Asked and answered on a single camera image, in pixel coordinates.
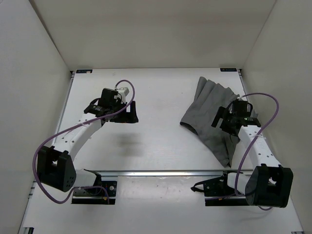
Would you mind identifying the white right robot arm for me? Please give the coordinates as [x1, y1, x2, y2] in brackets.
[191, 99, 293, 210]

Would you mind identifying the blue label sticker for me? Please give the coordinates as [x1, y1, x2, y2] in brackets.
[76, 69, 93, 74]
[220, 68, 237, 72]

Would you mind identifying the grey pleated skirt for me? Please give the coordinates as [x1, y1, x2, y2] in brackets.
[180, 77, 239, 167]

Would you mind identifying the right blue label sticker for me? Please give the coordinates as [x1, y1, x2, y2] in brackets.
[220, 68, 237, 72]

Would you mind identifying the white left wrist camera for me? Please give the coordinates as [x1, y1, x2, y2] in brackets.
[114, 87, 130, 104]

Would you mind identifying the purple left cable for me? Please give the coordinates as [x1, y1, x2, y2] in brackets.
[32, 79, 137, 204]

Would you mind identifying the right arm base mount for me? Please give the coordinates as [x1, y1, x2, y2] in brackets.
[191, 173, 248, 207]

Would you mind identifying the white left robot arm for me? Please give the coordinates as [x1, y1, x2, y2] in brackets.
[36, 87, 138, 194]

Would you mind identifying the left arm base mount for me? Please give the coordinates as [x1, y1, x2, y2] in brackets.
[71, 169, 117, 205]

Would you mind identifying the aluminium table rail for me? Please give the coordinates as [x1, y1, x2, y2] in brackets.
[80, 170, 255, 177]

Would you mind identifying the left blue label sticker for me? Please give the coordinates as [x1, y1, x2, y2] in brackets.
[76, 69, 93, 74]

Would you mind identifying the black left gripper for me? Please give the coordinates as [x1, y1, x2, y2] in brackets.
[110, 99, 139, 122]

